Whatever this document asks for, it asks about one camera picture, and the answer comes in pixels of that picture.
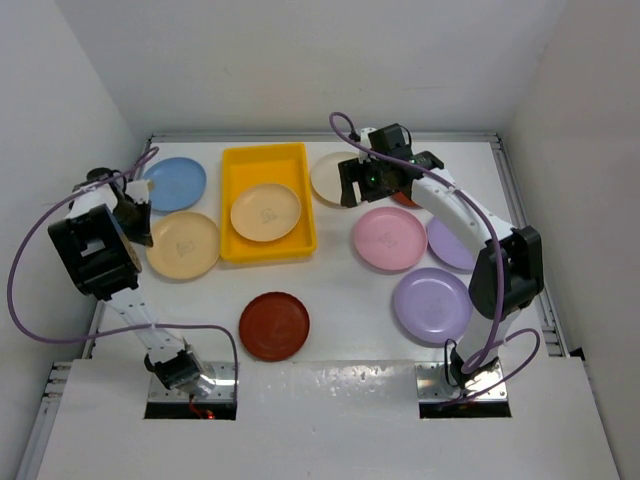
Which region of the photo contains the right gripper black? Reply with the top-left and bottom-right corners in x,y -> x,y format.
339,154 -> 397,207

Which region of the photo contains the cream white plate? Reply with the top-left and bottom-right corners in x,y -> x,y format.
311,152 -> 355,208

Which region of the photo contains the red plate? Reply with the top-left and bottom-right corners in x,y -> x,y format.
392,192 -> 420,209
238,292 -> 311,362

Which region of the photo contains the blue plate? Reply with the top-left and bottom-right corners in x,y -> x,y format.
142,157 -> 207,213

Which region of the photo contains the beige plate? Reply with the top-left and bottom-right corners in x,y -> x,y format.
230,183 -> 302,243
146,211 -> 220,281

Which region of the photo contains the pink plate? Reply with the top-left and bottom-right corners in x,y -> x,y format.
352,207 -> 428,272

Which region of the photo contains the purple plate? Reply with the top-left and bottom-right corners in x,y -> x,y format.
426,217 -> 475,272
392,268 -> 473,345

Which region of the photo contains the red plate front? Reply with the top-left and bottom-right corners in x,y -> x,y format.
238,292 -> 311,362

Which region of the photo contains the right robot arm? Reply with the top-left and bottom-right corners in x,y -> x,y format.
337,124 -> 544,391

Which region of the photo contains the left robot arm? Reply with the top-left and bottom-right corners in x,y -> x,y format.
47,168 -> 215,399

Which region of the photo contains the yellow plastic bin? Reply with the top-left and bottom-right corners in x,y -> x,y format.
220,143 -> 317,264

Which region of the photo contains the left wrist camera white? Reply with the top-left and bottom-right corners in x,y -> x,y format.
125,179 -> 154,204

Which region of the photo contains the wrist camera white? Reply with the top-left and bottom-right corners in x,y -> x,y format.
358,127 -> 376,150
125,179 -> 154,204

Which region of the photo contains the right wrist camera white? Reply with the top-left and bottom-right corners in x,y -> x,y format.
358,127 -> 376,150

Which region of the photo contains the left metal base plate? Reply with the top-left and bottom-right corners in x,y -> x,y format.
147,361 -> 236,403

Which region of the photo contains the metal base plate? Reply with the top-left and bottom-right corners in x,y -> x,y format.
414,360 -> 508,404
147,361 -> 236,403

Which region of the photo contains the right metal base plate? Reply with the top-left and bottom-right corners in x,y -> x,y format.
414,360 -> 508,404

